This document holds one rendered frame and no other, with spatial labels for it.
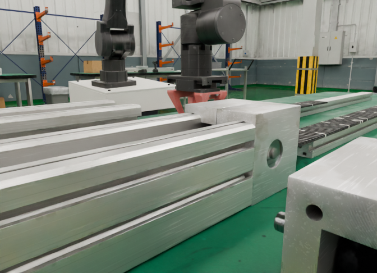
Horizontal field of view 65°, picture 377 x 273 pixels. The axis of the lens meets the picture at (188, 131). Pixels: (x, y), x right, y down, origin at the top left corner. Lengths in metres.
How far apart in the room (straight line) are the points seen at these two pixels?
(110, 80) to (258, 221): 0.74
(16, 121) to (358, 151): 0.31
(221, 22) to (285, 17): 12.75
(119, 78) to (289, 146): 0.69
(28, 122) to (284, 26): 12.93
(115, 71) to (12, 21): 7.25
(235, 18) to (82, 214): 0.38
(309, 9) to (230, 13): 6.48
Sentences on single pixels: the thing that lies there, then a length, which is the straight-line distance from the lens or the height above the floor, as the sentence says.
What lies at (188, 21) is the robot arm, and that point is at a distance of 0.54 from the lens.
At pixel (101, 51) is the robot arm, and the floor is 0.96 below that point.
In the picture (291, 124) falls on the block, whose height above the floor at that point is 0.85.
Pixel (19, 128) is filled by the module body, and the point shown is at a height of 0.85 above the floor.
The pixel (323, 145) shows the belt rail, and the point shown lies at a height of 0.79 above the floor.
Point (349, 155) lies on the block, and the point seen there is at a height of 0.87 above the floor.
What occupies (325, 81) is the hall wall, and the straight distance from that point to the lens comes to 12.26.
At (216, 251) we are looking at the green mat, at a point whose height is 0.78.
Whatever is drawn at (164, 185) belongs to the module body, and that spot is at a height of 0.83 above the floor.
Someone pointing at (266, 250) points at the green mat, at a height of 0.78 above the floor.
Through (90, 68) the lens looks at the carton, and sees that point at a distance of 5.80.
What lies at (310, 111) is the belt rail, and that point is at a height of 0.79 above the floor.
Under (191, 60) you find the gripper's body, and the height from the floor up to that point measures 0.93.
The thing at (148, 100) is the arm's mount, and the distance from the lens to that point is 0.94.
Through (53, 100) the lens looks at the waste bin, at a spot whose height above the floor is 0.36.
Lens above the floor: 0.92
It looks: 13 degrees down
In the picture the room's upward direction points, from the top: straight up
